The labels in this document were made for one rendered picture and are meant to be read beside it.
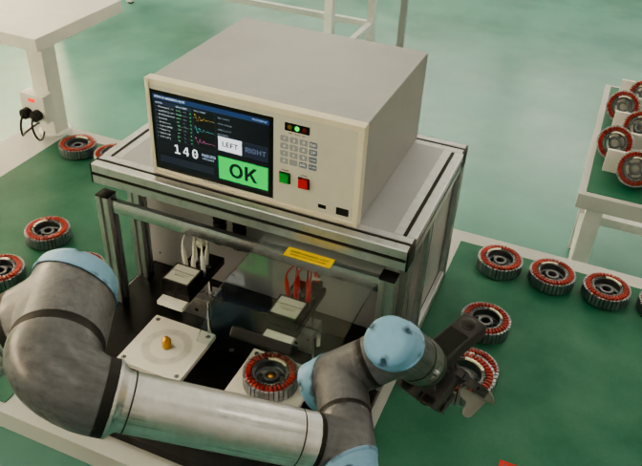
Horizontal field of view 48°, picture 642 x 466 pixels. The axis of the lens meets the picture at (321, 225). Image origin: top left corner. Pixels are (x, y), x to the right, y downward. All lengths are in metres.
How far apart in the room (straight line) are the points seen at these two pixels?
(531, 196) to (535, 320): 1.99
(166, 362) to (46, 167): 0.95
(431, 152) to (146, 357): 0.74
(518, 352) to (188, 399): 0.94
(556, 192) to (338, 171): 2.59
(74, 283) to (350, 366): 0.39
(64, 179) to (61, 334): 1.36
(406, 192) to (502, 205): 2.17
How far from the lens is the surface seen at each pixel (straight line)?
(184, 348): 1.57
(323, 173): 1.30
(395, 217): 1.37
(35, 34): 1.98
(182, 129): 1.40
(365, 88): 1.37
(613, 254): 3.45
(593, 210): 2.33
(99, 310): 0.96
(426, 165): 1.55
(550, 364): 1.68
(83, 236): 1.98
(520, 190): 3.74
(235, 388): 1.48
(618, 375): 1.71
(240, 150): 1.35
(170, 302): 1.53
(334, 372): 1.04
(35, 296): 0.96
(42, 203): 2.14
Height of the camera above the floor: 1.87
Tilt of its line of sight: 35 degrees down
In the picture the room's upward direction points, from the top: 3 degrees clockwise
